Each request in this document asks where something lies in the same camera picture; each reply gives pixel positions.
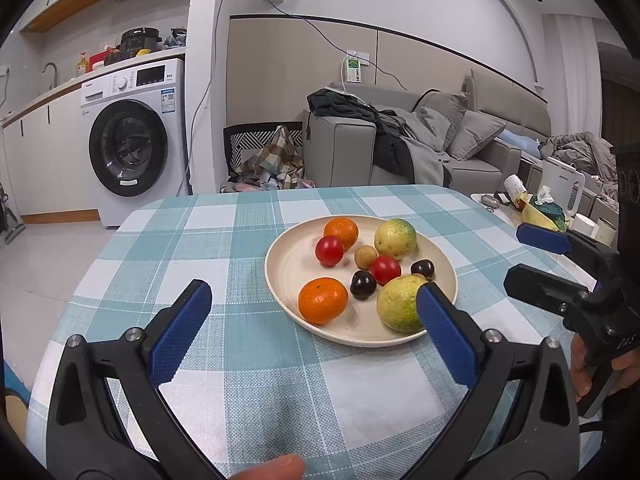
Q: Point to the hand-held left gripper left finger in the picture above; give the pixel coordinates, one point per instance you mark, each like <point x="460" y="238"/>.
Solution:
<point x="182" y="330"/>

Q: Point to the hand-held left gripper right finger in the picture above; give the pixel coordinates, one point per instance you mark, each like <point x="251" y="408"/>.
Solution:
<point x="445" y="332"/>

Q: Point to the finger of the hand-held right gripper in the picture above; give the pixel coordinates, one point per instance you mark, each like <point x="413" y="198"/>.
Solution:
<point x="535" y="287"/>
<point x="542" y="238"/>

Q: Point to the green yellow guava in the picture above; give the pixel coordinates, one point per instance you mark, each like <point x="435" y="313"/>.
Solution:
<point x="400" y="305"/>
<point x="395" y="239"/>

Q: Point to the dark purple plum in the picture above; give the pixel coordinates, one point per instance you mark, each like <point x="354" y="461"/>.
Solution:
<point x="363" y="285"/>
<point x="422" y="267"/>

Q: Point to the red tomato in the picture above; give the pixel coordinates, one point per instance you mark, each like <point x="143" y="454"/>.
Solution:
<point x="329" y="251"/>
<point x="385" y="270"/>

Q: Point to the small brown longan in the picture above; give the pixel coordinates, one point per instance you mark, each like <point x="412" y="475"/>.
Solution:
<point x="365" y="257"/>

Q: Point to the orange tangerine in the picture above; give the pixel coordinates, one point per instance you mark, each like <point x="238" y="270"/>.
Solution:
<point x="342" y="232"/>
<point x="322" y="301"/>

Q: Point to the cream round plate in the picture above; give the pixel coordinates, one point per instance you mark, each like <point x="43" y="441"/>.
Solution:
<point x="295" y="270"/>

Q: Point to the person's right forearm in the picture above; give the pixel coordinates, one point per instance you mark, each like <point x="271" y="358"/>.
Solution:
<point x="620" y="440"/>

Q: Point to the person's right hand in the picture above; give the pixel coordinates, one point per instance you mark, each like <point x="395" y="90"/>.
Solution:
<point x="580" y="370"/>

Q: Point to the person's left hand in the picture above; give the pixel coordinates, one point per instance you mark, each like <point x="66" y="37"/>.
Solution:
<point x="270" y="470"/>

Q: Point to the yellow bag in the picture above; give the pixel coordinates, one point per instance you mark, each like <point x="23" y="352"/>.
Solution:
<point x="532" y="219"/>

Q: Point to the white cup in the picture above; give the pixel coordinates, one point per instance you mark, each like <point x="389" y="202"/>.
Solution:
<point x="606" y="232"/>
<point x="585" y="225"/>

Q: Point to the teal tissue pack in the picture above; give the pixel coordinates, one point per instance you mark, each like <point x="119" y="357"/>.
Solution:
<point x="550" y="207"/>

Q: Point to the white side table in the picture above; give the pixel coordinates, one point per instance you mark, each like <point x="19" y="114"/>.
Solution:
<point x="505" y="216"/>

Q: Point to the white electric kettle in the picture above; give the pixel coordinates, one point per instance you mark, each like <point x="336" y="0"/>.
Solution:
<point x="557" y="185"/>

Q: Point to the white snack packet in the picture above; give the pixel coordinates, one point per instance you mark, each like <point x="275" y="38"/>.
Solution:
<point x="515" y="187"/>

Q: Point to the small black device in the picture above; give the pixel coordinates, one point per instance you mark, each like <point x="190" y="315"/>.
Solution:
<point x="501" y="196"/>

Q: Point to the small grey oval case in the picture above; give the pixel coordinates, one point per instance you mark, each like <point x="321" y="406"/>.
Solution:
<point x="490" y="202"/>

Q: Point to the bed with grey duvet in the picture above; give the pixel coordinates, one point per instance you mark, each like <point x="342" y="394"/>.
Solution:
<point x="585" y="150"/>

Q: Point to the light blue pillow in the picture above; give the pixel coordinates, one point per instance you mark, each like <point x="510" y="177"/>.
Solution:
<point x="520" y="142"/>

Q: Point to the teal white checkered tablecloth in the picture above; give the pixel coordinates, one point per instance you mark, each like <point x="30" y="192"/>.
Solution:
<point x="225" y="230"/>

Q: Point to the grey cushion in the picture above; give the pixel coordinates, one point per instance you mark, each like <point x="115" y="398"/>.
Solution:
<point x="475" y="135"/>
<point x="440" y="115"/>

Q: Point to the grey blanket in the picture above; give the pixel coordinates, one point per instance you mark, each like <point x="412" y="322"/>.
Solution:
<point x="425" y="160"/>

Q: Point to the pile of clothes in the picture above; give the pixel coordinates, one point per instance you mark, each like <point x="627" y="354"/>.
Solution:
<point x="250" y="186"/>

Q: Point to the white curtain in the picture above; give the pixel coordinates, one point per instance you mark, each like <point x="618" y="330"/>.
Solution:
<point x="575" y="75"/>

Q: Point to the white washing machine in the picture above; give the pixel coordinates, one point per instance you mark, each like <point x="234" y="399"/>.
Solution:
<point x="170" y="160"/>

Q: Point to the beige stool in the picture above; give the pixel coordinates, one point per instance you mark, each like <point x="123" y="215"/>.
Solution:
<point x="15" y="410"/>

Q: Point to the black patterned laundry basket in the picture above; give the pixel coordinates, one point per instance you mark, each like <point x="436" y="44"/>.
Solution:
<point x="235" y="145"/>

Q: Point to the plaid cloth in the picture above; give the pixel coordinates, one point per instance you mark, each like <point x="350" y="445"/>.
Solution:
<point x="272" y="160"/>

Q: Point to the upright vacuum cleaner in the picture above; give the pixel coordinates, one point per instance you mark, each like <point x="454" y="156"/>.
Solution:
<point x="15" y="232"/>

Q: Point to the grey sofa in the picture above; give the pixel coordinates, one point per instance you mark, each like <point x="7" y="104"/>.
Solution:
<point x="340" y="155"/>

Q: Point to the white kitchen counter cabinets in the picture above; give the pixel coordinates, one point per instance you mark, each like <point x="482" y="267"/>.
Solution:
<point x="50" y="160"/>

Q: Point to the dark jacket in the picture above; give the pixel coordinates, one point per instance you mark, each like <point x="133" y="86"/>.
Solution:
<point x="345" y="105"/>

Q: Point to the steel kitchen faucet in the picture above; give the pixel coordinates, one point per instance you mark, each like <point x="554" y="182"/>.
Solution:
<point x="55" y="80"/>

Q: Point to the yellow soap bottle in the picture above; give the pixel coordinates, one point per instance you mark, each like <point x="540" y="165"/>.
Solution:
<point x="82" y="66"/>

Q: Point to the red container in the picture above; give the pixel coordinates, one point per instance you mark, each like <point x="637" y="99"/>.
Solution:
<point x="100" y="59"/>

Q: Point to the black cooker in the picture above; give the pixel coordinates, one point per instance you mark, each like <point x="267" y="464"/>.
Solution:
<point x="140" y="42"/>

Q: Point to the grey plastic bag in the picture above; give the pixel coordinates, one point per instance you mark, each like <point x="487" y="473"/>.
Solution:
<point x="174" y="39"/>

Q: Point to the green white wall device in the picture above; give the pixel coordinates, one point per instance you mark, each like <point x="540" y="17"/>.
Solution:
<point x="354" y="67"/>

